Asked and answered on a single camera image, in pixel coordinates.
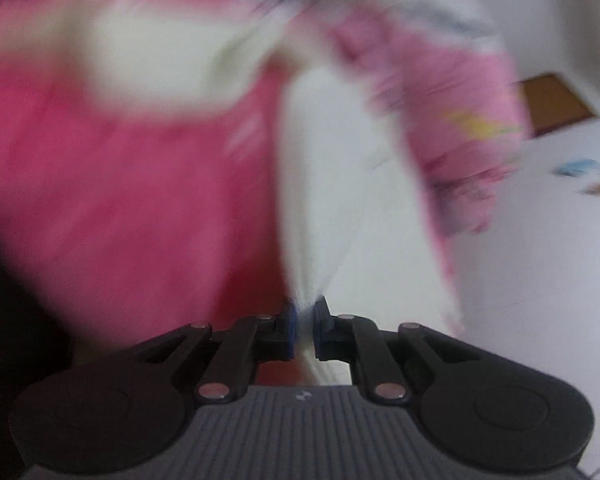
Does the brown wooden board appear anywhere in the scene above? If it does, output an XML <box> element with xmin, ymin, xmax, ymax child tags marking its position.
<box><xmin>522</xmin><ymin>74</ymin><xmax>600</xmax><ymax>137</ymax></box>

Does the white knit sweater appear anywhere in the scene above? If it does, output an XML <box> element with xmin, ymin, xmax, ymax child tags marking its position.
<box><xmin>72</xmin><ymin>5</ymin><xmax>463</xmax><ymax>386</ymax></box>

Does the pink floral bed sheet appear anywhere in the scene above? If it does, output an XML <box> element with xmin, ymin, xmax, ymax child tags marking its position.
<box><xmin>0</xmin><ymin>0</ymin><xmax>301</xmax><ymax>386</ymax></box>

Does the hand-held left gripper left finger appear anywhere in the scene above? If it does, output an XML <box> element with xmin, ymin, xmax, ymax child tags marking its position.
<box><xmin>135</xmin><ymin>302</ymin><xmax>298</xmax><ymax>403</ymax></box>

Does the pink carrot print quilt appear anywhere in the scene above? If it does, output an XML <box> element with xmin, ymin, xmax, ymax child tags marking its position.
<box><xmin>260</xmin><ymin>0</ymin><xmax>531</xmax><ymax>341</ymax></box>

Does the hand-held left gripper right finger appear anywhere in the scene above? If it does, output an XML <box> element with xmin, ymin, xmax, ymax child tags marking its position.
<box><xmin>312</xmin><ymin>296</ymin><xmax>483</xmax><ymax>405</ymax></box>

